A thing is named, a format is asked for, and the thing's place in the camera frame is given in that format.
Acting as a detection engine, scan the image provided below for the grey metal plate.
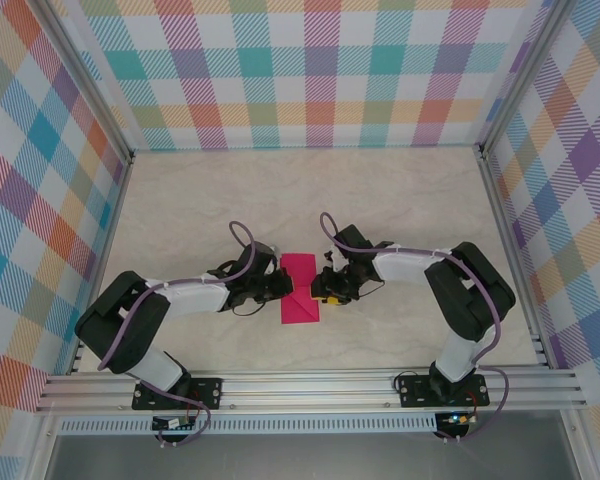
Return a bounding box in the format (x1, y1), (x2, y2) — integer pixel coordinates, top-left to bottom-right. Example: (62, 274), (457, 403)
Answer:
(44, 432), (581, 480)

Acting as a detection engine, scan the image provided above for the left circuit board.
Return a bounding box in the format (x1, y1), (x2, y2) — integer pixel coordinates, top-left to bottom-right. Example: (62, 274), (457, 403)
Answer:
(152, 416), (199, 431)

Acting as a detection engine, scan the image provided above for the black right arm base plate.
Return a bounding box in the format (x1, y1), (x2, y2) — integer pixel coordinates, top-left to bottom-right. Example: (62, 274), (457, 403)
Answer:
(396, 372), (490, 409)

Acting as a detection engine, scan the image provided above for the pink paper sheet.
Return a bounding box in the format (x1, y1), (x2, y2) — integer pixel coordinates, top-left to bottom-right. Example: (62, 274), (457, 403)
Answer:
(279, 253), (322, 326)

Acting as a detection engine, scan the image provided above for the aluminium frame post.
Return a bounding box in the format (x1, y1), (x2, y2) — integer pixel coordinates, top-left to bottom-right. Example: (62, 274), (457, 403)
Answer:
(32, 0), (136, 161)
(477, 0), (579, 154)

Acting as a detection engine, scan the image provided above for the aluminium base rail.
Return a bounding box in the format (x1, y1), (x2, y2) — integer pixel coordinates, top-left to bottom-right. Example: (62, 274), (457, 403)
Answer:
(34, 369), (589, 414)

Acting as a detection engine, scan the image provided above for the aluminium side rail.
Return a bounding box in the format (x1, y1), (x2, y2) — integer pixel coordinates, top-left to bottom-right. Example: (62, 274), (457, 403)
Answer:
(67, 149), (136, 376)
(474, 144), (554, 369)

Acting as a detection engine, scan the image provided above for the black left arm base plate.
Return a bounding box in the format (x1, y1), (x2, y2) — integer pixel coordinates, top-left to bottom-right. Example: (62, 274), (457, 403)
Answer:
(131, 377), (224, 412)

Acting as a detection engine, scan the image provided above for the thin black left gripper wire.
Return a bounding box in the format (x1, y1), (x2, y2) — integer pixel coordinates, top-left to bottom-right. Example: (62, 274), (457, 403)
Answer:
(231, 301), (267, 317)

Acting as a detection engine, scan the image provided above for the thin black gripper wire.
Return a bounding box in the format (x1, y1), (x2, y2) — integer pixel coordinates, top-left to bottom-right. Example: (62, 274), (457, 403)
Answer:
(352, 279), (385, 301)
(231, 301), (267, 317)

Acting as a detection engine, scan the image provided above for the thin black right gripper wire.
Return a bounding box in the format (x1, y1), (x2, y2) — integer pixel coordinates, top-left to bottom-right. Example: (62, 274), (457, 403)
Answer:
(352, 279), (385, 301)

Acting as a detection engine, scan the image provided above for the slotted grey cable duct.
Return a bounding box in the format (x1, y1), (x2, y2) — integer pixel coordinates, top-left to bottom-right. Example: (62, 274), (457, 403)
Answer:
(57, 417), (439, 435)

